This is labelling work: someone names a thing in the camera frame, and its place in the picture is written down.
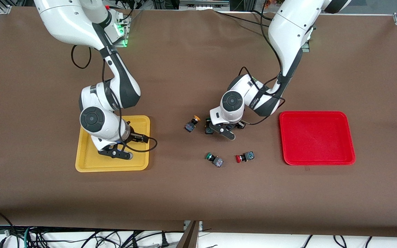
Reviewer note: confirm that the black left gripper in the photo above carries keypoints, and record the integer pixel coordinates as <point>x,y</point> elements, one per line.
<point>240,125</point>

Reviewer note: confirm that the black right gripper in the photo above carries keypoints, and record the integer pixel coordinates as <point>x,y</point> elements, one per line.
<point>137,138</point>

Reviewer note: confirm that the red cap push button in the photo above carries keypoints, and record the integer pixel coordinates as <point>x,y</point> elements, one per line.
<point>248,156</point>

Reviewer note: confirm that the yellow cap push button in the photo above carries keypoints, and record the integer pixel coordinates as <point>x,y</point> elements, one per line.
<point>190,126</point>

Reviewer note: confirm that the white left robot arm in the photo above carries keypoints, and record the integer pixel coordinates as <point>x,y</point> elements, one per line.
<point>288,31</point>

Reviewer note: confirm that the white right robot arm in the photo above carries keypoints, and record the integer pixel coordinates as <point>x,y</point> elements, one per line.
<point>67,20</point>

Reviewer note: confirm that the green cap push button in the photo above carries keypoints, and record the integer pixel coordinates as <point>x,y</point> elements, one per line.
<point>208,131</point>
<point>217,162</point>

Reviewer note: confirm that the yellow plastic tray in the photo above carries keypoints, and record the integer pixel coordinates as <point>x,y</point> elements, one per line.
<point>91,162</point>

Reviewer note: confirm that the brown table mat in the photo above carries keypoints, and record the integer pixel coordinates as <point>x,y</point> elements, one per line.
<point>184,189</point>

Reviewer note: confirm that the red plastic tray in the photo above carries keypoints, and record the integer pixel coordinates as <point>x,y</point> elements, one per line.
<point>317,137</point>

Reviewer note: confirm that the black power plug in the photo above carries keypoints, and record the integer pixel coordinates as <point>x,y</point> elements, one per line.
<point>164,241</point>

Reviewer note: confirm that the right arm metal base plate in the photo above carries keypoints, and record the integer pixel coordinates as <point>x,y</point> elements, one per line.
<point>124,43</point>

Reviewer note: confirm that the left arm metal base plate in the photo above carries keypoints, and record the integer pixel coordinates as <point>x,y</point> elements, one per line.
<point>306,48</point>

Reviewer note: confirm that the aluminium frame post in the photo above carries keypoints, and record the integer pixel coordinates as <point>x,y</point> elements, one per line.
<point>190,237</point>

